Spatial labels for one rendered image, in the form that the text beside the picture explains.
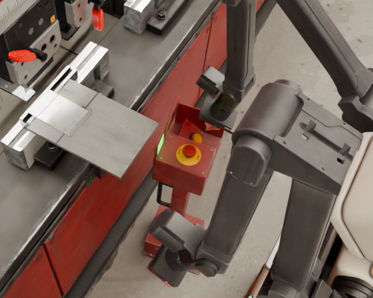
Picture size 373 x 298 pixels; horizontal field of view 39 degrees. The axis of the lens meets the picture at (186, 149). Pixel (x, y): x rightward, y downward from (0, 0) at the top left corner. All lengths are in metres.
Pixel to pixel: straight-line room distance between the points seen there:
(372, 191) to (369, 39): 2.33
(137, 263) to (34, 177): 0.92
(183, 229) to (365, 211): 0.31
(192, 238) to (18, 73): 0.49
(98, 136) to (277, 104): 0.76
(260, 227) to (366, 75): 1.33
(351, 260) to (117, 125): 0.64
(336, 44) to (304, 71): 1.82
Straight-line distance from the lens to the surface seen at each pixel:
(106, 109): 1.33
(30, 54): 1.06
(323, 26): 1.04
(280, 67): 2.85
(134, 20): 1.64
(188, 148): 1.50
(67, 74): 1.41
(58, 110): 1.33
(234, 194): 0.70
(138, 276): 2.18
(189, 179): 1.53
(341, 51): 1.06
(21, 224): 1.33
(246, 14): 1.11
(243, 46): 1.19
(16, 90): 1.38
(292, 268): 0.81
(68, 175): 1.38
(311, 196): 0.63
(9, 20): 1.04
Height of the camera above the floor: 2.07
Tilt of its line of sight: 58 degrees down
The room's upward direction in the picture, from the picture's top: 10 degrees clockwise
